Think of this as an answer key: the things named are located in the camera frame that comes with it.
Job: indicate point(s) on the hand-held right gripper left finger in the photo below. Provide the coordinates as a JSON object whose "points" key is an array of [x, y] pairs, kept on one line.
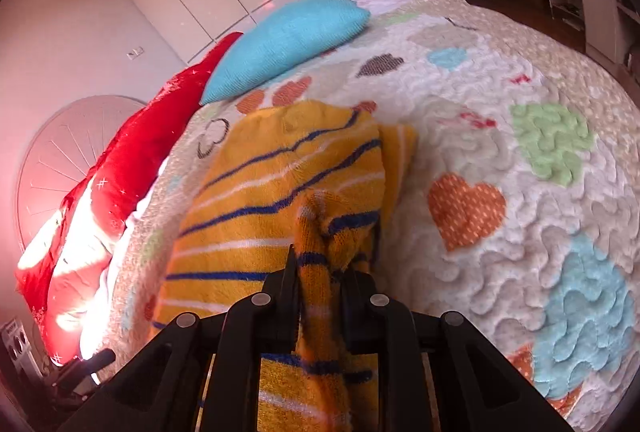
{"points": [[285, 302]]}

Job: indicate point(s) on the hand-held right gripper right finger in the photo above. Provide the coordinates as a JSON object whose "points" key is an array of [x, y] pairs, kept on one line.
{"points": [[357, 307]]}

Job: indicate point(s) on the yellow striped knit garment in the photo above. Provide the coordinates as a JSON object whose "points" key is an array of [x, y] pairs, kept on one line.
{"points": [[280, 172]]}

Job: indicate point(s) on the pale pink fleece blanket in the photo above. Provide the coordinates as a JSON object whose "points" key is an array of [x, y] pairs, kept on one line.
{"points": [[145, 207]]}

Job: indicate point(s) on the heart patterned quilt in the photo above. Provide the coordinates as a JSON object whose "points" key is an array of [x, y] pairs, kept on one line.
{"points": [[500, 152]]}

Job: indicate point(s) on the large red garment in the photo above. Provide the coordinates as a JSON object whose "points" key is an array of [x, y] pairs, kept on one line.
{"points": [[125, 152]]}

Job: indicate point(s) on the blue knit cushion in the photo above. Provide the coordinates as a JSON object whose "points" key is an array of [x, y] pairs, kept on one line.
{"points": [[290, 42]]}

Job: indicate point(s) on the black device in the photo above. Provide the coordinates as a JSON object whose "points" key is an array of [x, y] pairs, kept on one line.
{"points": [[20, 352]]}

